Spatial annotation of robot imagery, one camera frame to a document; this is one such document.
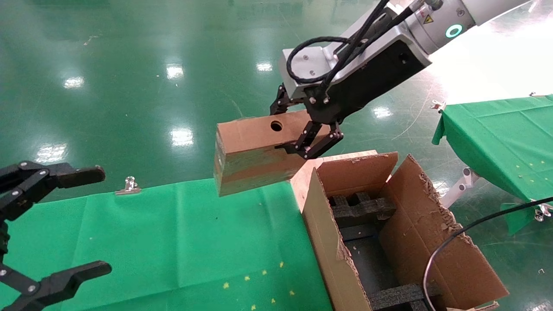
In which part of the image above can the white tubular table leg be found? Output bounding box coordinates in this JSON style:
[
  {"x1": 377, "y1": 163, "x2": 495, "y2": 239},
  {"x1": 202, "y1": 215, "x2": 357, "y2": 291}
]
[{"x1": 441, "y1": 167, "x2": 481, "y2": 209}]

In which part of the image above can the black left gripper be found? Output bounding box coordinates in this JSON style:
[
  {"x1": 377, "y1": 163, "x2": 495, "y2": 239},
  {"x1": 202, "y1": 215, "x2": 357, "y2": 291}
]
[{"x1": 0, "y1": 161, "x2": 113, "y2": 311}]

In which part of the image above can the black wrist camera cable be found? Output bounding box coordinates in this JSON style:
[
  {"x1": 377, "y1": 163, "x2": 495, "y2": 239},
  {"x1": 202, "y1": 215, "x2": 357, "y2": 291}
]
[{"x1": 286, "y1": 0, "x2": 432, "y2": 87}]

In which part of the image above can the long black hanging cable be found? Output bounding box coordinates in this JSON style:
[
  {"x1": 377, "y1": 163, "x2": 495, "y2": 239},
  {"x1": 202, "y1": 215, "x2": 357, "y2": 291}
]
[{"x1": 423, "y1": 197, "x2": 553, "y2": 311}]

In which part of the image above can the black foam liner sheet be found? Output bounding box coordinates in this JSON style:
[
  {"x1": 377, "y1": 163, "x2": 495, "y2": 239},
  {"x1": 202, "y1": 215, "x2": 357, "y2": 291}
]
[{"x1": 340, "y1": 224, "x2": 404, "y2": 298}]

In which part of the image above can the narrow green tablecloth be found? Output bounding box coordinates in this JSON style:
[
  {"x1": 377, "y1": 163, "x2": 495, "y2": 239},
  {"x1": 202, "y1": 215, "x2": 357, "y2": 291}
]
[{"x1": 431, "y1": 94, "x2": 553, "y2": 236}]

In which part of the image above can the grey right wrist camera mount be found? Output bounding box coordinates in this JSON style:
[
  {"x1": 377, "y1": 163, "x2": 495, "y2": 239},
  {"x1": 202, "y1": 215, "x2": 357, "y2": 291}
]
[{"x1": 279, "y1": 6, "x2": 410, "y2": 100}]

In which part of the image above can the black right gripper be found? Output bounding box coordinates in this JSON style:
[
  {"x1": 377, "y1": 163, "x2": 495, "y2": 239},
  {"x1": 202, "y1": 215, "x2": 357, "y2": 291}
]
[{"x1": 270, "y1": 37, "x2": 432, "y2": 160}]

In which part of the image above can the wide green tablecloth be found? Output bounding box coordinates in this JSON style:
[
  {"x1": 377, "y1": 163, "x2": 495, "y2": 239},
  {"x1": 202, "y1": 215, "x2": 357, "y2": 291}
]
[{"x1": 0, "y1": 179, "x2": 333, "y2": 311}]

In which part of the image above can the notched black foam block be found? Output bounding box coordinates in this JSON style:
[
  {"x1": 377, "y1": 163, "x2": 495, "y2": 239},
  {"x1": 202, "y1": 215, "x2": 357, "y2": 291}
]
[
  {"x1": 367, "y1": 282, "x2": 443, "y2": 311},
  {"x1": 329, "y1": 191, "x2": 397, "y2": 229}
]

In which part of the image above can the small brown cardboard box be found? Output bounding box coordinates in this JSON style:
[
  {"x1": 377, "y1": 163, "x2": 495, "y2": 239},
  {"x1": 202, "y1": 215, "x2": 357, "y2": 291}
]
[{"x1": 214, "y1": 109, "x2": 331, "y2": 197}]

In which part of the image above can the large open cardboard carton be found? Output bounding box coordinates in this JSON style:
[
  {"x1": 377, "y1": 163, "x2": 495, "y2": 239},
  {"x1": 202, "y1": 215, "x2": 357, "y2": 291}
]
[{"x1": 301, "y1": 151, "x2": 510, "y2": 311}]

